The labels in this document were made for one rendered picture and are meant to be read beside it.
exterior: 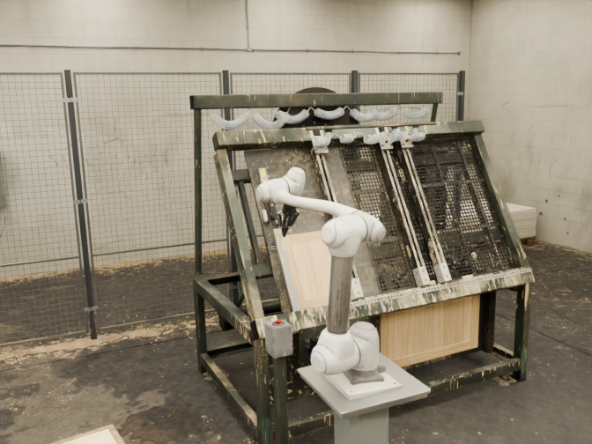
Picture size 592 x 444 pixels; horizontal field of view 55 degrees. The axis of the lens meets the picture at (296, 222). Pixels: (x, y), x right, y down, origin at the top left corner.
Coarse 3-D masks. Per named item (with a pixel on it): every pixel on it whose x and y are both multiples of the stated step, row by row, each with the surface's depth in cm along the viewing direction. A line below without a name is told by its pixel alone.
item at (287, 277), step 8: (264, 168) 372; (264, 176) 370; (272, 232) 361; (280, 232) 361; (280, 240) 358; (280, 248) 356; (280, 256) 355; (280, 264) 355; (288, 264) 355; (288, 272) 353; (288, 280) 351; (288, 288) 349; (288, 296) 349; (296, 296) 349; (296, 304) 347
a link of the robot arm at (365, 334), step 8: (352, 328) 282; (360, 328) 280; (368, 328) 280; (352, 336) 280; (360, 336) 278; (368, 336) 278; (376, 336) 281; (360, 344) 276; (368, 344) 278; (376, 344) 281; (360, 352) 275; (368, 352) 278; (376, 352) 282; (360, 360) 276; (368, 360) 279; (376, 360) 284; (352, 368) 284; (360, 368) 281; (368, 368) 282
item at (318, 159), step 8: (312, 136) 387; (320, 136) 390; (328, 136) 380; (312, 152) 392; (320, 152) 385; (320, 160) 387; (320, 168) 385; (320, 176) 385; (328, 176) 385; (320, 184) 387; (328, 184) 383; (328, 192) 380; (328, 200) 379; (336, 200) 381; (328, 216) 381; (336, 216) 380; (352, 264) 368; (352, 272) 368; (352, 280) 364; (352, 288) 362; (360, 288) 364; (352, 296) 363; (360, 296) 362
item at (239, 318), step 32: (512, 288) 433; (224, 320) 392; (480, 320) 443; (224, 352) 476; (256, 352) 339; (512, 352) 449; (224, 384) 408; (256, 384) 345; (288, 384) 376; (448, 384) 406; (256, 416) 351; (320, 416) 364
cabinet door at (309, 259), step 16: (288, 240) 363; (304, 240) 367; (320, 240) 372; (288, 256) 359; (304, 256) 363; (320, 256) 368; (304, 272) 359; (320, 272) 364; (304, 288) 356; (320, 288) 360; (304, 304) 352; (320, 304) 356
